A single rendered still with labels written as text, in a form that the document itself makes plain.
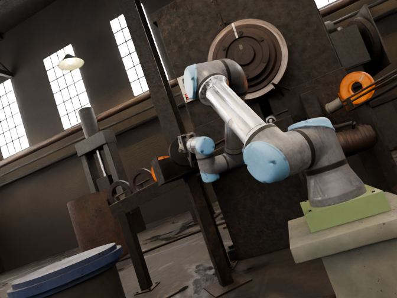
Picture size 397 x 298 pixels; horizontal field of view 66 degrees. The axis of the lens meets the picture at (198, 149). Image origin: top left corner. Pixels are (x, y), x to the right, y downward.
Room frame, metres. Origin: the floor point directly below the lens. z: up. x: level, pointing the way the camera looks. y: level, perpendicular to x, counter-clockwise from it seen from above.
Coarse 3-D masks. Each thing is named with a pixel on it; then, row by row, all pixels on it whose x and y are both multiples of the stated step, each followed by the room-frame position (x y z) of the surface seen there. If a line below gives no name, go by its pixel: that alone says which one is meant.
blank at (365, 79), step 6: (354, 72) 1.44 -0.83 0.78; (360, 72) 1.42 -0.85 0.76; (348, 78) 1.47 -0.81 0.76; (354, 78) 1.45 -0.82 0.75; (360, 78) 1.43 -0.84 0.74; (366, 78) 1.41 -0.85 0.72; (372, 78) 1.42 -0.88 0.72; (342, 84) 1.50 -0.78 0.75; (348, 84) 1.48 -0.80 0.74; (366, 84) 1.42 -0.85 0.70; (342, 90) 1.51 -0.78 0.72; (348, 90) 1.49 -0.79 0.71; (366, 90) 1.43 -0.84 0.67; (342, 96) 1.52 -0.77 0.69; (348, 96) 1.50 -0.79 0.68; (354, 96) 1.48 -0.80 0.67; (366, 96) 1.44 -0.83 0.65; (354, 102) 1.48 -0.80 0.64; (360, 102) 1.46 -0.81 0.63
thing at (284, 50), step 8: (240, 24) 1.70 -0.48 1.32; (264, 24) 1.67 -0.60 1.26; (224, 32) 1.73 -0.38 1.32; (272, 32) 1.66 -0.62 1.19; (216, 40) 1.75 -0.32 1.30; (280, 40) 1.66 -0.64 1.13; (208, 56) 1.77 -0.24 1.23; (280, 72) 1.67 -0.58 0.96; (272, 80) 1.69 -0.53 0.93; (264, 88) 1.71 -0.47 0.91; (272, 88) 1.69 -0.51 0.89; (248, 96) 1.73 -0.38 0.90; (256, 96) 1.72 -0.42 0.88
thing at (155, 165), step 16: (160, 160) 1.66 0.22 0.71; (160, 176) 1.51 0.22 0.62; (176, 176) 1.68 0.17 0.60; (192, 176) 1.57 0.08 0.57; (192, 192) 1.56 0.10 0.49; (208, 208) 1.58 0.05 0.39; (208, 224) 1.57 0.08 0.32; (208, 240) 1.56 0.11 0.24; (224, 256) 1.58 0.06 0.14; (224, 272) 1.57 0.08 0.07; (208, 288) 1.62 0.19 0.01; (224, 288) 1.54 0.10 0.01
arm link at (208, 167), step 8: (200, 160) 1.26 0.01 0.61; (208, 160) 1.25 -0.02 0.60; (216, 160) 1.28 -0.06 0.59; (224, 160) 1.29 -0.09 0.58; (200, 168) 1.28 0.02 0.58; (208, 168) 1.26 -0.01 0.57; (216, 168) 1.27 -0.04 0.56; (224, 168) 1.29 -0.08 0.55; (208, 176) 1.27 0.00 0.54; (216, 176) 1.28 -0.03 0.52
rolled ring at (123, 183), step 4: (120, 180) 2.04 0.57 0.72; (112, 184) 2.04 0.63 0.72; (116, 184) 2.04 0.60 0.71; (120, 184) 2.03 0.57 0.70; (124, 184) 2.02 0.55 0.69; (128, 184) 2.02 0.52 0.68; (112, 188) 2.05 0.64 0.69; (128, 188) 2.01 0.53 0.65; (108, 192) 2.06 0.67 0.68; (112, 192) 2.06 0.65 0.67; (128, 192) 2.02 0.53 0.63; (132, 192) 2.03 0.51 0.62; (108, 196) 2.06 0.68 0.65; (112, 196) 2.06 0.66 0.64; (112, 200) 2.05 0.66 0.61; (116, 200) 2.07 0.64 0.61
